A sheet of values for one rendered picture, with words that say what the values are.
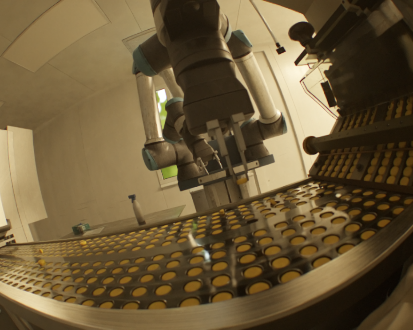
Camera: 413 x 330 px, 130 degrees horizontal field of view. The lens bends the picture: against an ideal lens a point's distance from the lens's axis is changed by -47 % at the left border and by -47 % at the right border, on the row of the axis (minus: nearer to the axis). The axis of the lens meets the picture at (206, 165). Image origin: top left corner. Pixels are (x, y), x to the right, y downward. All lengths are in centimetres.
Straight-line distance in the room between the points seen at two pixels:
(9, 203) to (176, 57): 69
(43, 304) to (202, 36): 29
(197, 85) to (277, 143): 255
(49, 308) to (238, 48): 98
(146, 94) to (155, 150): 34
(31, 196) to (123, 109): 231
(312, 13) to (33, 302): 51
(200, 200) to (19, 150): 128
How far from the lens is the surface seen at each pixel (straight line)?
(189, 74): 20
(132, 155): 274
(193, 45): 21
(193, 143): 64
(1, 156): 77
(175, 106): 74
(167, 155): 107
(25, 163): 89
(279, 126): 120
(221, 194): 139
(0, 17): 218
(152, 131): 108
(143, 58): 44
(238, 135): 18
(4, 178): 76
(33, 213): 86
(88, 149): 319
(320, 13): 36
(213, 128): 17
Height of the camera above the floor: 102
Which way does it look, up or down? level
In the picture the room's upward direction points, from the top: 16 degrees counter-clockwise
